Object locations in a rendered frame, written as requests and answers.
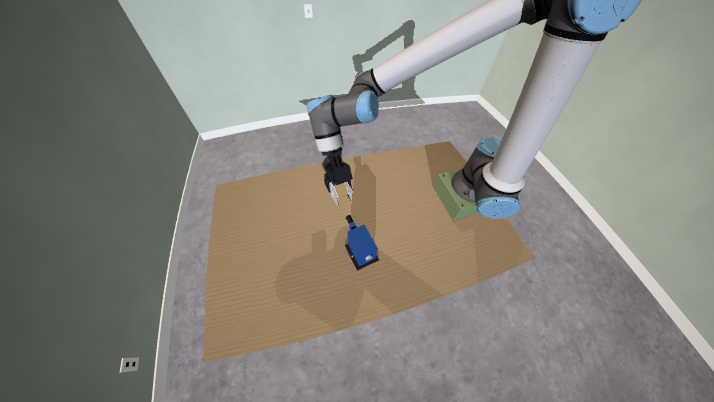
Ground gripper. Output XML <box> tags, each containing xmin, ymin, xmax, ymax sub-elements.
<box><xmin>322</xmin><ymin>147</ymin><xmax>353</xmax><ymax>204</ymax></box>

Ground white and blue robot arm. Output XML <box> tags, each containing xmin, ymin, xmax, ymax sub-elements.
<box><xmin>307</xmin><ymin>0</ymin><xmax>642</xmax><ymax>219</ymax></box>

